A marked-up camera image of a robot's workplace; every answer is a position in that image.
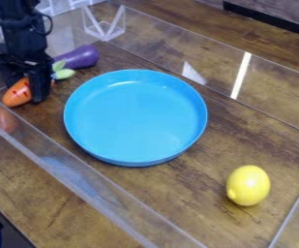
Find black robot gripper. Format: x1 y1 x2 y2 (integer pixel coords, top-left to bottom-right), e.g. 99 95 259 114
0 17 52 103

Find orange toy carrot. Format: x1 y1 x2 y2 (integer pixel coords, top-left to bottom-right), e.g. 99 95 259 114
0 59 76 109

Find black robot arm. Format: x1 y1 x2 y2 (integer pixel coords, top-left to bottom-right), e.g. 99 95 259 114
0 0 53 103

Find purple toy eggplant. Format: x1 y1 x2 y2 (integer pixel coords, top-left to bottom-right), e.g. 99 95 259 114
53 45 99 70

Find blue round plate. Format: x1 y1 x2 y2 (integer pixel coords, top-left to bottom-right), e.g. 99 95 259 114
64 69 208 167

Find yellow toy lemon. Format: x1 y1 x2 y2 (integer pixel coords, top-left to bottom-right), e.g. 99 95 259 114
225 165 271 206

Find clear acrylic enclosure walls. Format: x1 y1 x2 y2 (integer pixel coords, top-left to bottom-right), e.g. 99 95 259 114
0 0 299 248

